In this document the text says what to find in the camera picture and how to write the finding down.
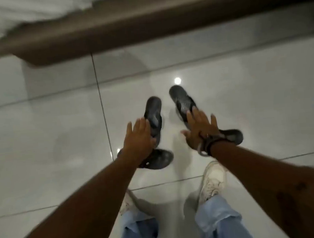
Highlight white bed sheet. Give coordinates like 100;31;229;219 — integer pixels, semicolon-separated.
0;0;131;45

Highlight light blue jeans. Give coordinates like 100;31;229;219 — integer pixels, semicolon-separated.
112;192;256;238

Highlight person's left forearm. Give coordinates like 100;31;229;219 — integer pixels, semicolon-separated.
0;150;150;238

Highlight black cord bracelet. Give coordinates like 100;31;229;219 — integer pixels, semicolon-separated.
199;130;227;157

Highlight person's left hand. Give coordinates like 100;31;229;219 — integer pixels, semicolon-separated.
119;117;159;166

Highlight person's right hand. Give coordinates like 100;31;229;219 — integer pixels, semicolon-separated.
179;105;221;151

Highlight white left sneaker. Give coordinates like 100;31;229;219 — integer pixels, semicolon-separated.
117;189;139;217

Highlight person's right forearm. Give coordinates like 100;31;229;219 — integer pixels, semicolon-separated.
209;134;314;238

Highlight white sneaker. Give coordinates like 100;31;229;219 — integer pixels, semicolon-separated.
117;189;139;217
196;160;229;204

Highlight black strapped slipper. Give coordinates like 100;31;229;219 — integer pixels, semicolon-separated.
168;83;199;131
143;95;165;149

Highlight white right sneaker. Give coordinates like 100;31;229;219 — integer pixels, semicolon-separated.
196;160;229;204

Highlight black slipper with holes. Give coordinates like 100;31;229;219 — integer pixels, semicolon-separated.
116;145;175;173

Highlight brown bed frame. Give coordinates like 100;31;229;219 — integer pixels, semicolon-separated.
0;0;314;70

